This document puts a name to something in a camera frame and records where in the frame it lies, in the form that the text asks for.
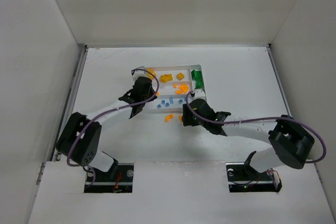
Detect large yellow lego brick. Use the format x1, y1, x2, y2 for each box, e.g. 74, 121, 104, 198
146, 68, 156, 80

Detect orange curved lego elbow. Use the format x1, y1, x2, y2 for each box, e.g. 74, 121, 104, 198
164, 114, 174, 122

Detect green lego plate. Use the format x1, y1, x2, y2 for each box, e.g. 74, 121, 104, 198
191, 70, 204, 89

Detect small yellow lego brick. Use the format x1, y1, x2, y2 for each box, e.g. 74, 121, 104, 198
176, 72, 185, 81

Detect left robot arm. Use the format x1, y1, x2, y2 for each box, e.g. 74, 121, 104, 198
56, 76, 156, 177

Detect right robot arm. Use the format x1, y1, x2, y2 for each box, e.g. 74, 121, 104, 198
182, 99, 314, 173

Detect light blue lego pieces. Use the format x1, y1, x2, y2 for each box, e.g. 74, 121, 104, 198
155, 98, 185, 109

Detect orange lego pieces pile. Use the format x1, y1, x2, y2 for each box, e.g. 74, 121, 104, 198
173, 83, 189, 94

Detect white divided sorting tray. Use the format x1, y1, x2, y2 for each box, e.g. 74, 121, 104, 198
144, 65, 206, 113

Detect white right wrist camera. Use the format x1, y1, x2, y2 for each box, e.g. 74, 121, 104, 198
193, 89, 206, 100

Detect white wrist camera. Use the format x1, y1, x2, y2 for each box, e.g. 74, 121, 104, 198
131, 66, 146, 79
193, 89, 206, 100

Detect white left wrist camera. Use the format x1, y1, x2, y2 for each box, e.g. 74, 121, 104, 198
131, 66, 146, 79

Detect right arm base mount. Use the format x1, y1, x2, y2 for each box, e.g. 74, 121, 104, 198
226, 151, 282, 193

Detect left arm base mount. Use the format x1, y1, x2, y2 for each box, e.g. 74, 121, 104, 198
83, 158, 134, 194

